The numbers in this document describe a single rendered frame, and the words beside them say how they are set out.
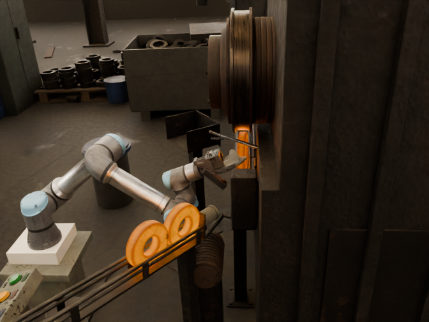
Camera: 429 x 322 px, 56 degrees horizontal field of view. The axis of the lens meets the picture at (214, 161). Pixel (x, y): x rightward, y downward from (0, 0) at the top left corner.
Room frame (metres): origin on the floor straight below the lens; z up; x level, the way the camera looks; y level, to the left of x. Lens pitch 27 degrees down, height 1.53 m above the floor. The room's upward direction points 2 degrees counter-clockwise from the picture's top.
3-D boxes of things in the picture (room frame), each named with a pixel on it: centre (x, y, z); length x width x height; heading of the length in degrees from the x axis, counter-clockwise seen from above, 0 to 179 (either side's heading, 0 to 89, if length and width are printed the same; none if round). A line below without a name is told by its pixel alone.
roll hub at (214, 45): (1.57, -0.02, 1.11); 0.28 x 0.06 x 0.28; 175
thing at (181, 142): (2.09, 0.12, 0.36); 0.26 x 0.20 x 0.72; 30
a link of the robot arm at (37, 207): (1.55, 0.81, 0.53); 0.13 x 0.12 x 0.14; 164
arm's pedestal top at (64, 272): (1.54, 0.81, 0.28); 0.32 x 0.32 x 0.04; 85
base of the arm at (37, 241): (1.55, 0.81, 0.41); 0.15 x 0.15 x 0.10
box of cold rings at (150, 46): (4.36, 0.32, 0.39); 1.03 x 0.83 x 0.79; 89
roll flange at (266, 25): (1.56, -0.20, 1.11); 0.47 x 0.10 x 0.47; 175
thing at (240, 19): (1.56, -0.12, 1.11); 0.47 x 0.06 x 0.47; 175
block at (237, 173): (1.33, -0.11, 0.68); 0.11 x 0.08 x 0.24; 85
